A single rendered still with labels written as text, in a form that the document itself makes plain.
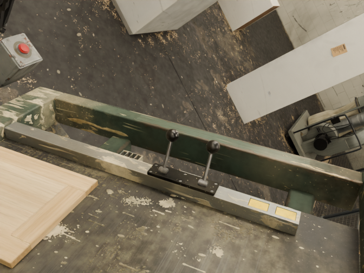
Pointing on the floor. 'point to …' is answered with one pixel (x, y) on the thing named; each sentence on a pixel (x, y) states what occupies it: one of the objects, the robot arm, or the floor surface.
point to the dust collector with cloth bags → (329, 131)
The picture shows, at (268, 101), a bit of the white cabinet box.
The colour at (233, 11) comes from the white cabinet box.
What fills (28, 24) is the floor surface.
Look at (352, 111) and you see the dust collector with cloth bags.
